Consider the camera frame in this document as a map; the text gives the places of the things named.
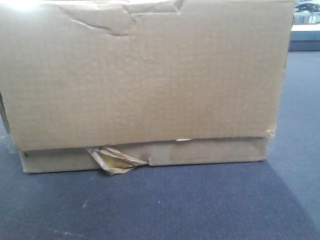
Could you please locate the brown cardboard carton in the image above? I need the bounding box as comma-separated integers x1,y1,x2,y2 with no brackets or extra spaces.
0,0,295,175

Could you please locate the grey conveyor frame rail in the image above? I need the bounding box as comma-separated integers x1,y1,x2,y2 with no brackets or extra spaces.
288,23,320,52

